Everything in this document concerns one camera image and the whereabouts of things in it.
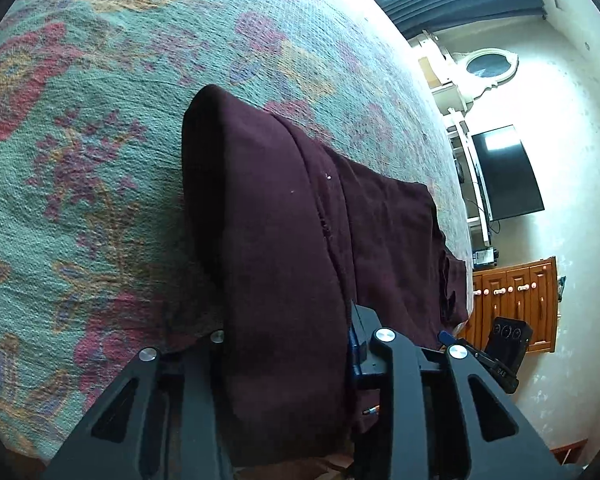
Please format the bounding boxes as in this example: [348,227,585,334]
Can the dark maroon pants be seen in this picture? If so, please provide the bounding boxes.
[182,86,467,466]

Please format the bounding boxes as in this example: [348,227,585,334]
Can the brown wooden cabinet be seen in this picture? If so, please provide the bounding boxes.
[460,257,558,353]

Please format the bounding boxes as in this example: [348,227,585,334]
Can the white dressing table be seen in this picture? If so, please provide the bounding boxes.
[408,30,504,247]

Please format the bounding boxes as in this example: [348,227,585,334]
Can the oval white framed mirror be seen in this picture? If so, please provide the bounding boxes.
[456,48,519,104]

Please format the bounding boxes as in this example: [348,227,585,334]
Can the floral green bedspread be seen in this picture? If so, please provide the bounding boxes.
[0,0,470,460]

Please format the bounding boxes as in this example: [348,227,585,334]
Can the dark blue window curtain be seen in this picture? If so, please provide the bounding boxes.
[380,0,546,39]

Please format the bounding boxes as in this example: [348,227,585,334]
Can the black wall television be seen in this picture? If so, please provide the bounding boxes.
[471,125,544,221]

